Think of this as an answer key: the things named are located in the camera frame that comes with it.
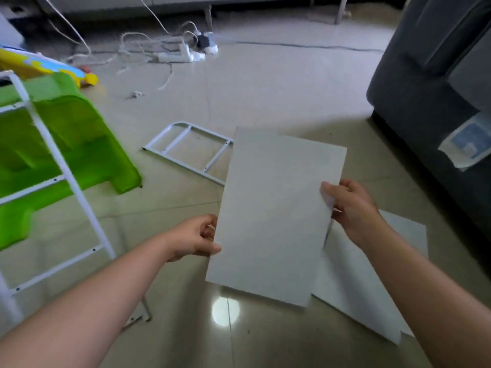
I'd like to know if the person's right hand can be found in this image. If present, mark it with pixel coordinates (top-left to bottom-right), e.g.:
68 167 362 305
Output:
320 177 385 250

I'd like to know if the person's left hand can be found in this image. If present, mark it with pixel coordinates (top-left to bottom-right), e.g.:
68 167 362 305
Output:
161 214 224 263

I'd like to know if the white wooden board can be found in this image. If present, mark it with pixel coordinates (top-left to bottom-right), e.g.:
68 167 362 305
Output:
205 126 348 308
310 209 429 344

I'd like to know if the white metal frame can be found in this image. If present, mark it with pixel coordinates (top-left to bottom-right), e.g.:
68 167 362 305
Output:
142 121 235 187
0 70 152 328

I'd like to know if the person's left forearm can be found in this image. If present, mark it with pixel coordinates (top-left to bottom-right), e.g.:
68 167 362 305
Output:
0 235 173 368

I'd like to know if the person's right forearm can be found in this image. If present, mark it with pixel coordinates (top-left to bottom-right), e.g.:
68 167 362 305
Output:
361 222 491 368

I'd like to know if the grey sofa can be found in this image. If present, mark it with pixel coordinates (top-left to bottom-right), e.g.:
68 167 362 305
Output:
367 0 491 277

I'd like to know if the green plastic stool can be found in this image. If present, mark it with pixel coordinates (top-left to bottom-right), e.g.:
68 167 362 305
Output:
0 73 143 251

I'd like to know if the long white power strip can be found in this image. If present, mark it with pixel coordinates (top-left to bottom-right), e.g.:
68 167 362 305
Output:
155 48 205 64

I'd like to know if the white power strip with plugs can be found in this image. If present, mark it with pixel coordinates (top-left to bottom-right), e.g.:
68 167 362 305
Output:
194 30 220 55

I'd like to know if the yellow plastic basket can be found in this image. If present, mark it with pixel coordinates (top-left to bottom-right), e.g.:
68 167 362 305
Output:
0 45 99 87

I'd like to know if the grey marble TV cabinet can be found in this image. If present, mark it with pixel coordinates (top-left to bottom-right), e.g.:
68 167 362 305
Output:
38 0 354 26

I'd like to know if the long dark cable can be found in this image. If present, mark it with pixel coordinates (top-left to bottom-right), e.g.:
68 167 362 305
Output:
218 39 385 54

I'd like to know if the tangle of white cables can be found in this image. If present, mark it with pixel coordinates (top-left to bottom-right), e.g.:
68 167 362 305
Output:
38 0 208 100

